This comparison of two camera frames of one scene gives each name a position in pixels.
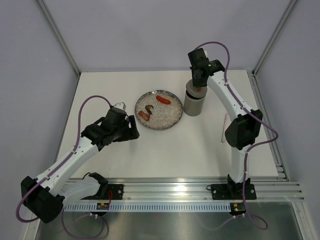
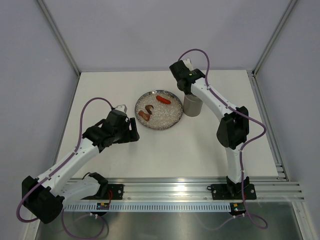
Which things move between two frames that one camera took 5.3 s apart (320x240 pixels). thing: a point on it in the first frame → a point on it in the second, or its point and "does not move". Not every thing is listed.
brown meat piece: x=146 y=116 does not move
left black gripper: x=131 y=133 does not move
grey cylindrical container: x=193 y=106 does not move
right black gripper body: x=196 y=82 → x=184 y=90
